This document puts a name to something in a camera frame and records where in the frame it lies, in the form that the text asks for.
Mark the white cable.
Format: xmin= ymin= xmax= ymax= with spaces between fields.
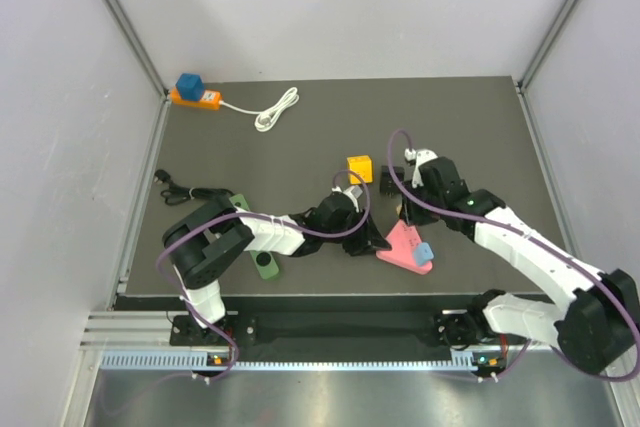
xmin=219 ymin=86 xmax=301 ymax=133

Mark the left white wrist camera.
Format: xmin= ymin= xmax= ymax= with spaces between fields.
xmin=332 ymin=185 xmax=363 ymax=212

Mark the black plug adapter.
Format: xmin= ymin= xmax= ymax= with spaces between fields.
xmin=379 ymin=165 xmax=405 ymax=197

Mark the green power strip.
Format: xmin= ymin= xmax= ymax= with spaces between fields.
xmin=230 ymin=194 xmax=280 ymax=281

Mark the light blue plug adapter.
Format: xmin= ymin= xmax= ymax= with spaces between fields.
xmin=412 ymin=242 xmax=434 ymax=267

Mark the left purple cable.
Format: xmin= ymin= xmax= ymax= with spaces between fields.
xmin=156 ymin=170 xmax=372 ymax=383

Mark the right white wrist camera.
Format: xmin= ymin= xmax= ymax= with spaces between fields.
xmin=404 ymin=148 xmax=438 ymax=188

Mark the orange power strip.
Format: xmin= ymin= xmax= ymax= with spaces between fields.
xmin=168 ymin=86 xmax=224 ymax=112

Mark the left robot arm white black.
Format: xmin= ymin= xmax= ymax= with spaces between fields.
xmin=162 ymin=189 xmax=392 ymax=344

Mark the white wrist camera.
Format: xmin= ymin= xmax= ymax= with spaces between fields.
xmin=332 ymin=185 xmax=363 ymax=212
xmin=404 ymin=148 xmax=438 ymax=188

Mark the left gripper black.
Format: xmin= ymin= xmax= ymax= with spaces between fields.
xmin=322 ymin=207 xmax=388 ymax=257

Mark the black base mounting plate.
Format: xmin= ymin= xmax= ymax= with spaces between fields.
xmin=168 ymin=294 xmax=529 ymax=363

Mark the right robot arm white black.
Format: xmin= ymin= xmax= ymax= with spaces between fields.
xmin=400 ymin=148 xmax=639 ymax=375

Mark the black cable with plug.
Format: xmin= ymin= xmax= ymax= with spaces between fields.
xmin=154 ymin=169 xmax=236 ymax=207

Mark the purple cable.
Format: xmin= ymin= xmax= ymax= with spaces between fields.
xmin=156 ymin=170 xmax=372 ymax=383
xmin=388 ymin=128 xmax=640 ymax=383

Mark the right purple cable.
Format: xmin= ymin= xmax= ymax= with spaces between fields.
xmin=388 ymin=128 xmax=640 ymax=383

